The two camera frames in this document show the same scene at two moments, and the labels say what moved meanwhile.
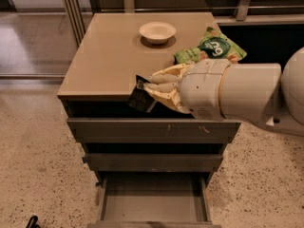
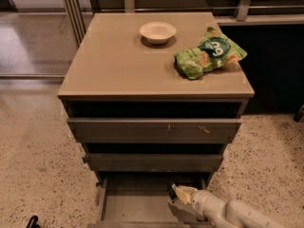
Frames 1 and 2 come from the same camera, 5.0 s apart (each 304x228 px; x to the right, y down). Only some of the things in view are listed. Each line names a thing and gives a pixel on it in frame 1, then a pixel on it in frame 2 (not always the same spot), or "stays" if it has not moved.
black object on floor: (32, 222) stays
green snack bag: (216, 46) stays
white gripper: (202, 86) -> (200, 200)
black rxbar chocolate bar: (142, 99) -> (172, 195)
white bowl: (157, 32) stays
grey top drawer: (124, 130) stays
